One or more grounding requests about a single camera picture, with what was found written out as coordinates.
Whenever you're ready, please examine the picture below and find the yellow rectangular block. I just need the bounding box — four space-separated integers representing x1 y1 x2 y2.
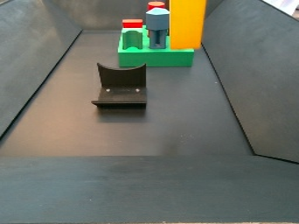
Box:
169 0 206 49

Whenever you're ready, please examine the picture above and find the green shape board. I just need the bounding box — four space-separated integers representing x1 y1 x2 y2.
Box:
117 26 193 67

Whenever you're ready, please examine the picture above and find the black curved stand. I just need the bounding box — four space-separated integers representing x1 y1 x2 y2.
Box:
90 64 146 107

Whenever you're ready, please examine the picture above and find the green arch block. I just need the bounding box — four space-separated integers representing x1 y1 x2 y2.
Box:
121 28 142 50

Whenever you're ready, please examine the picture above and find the small red block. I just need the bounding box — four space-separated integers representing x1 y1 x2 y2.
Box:
121 18 142 28

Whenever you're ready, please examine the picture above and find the red cylinder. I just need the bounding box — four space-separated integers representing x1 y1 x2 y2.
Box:
146 1 164 10

